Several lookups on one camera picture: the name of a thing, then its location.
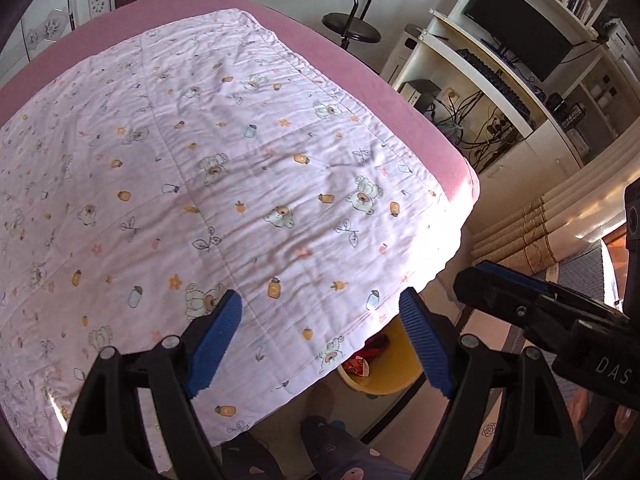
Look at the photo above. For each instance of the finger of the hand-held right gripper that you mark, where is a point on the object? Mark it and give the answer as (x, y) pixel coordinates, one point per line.
(495, 300)
(510, 275)

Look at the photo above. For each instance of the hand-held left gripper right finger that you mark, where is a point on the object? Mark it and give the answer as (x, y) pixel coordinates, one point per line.
(427, 345)

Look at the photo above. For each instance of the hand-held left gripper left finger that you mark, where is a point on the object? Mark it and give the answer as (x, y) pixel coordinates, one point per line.
(215, 345)

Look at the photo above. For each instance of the yellow plastic bin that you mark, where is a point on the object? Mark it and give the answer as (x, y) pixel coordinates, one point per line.
(395, 377)

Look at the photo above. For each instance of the person's right hand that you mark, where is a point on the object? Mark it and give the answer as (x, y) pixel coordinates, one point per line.
(576, 407)

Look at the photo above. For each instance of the stack of folded beige mats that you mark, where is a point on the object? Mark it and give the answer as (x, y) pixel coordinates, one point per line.
(540, 230)

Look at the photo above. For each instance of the grey rug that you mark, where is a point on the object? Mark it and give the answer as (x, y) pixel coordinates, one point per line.
(585, 270)

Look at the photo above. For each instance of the white shelf desk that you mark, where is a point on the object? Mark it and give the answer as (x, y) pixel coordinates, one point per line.
(545, 145)

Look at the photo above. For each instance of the person's patterned pants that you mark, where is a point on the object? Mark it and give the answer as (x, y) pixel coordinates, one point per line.
(340, 455)

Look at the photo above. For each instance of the black box device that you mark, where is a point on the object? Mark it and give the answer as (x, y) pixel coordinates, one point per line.
(427, 95)

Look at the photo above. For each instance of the black keyboard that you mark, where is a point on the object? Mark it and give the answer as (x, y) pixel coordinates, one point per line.
(495, 77)

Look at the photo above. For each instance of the white bear print blanket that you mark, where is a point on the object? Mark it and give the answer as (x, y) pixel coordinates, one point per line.
(200, 110)

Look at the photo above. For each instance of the black monitor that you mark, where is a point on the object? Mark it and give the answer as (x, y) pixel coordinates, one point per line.
(520, 25)

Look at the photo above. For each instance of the pink bed sheet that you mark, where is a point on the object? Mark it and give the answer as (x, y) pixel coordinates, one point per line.
(350, 75)

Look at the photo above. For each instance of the black stool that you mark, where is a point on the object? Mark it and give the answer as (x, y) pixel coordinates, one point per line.
(350, 35)

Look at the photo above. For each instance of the white floral cabinet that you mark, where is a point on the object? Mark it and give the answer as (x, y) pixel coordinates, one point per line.
(50, 25)

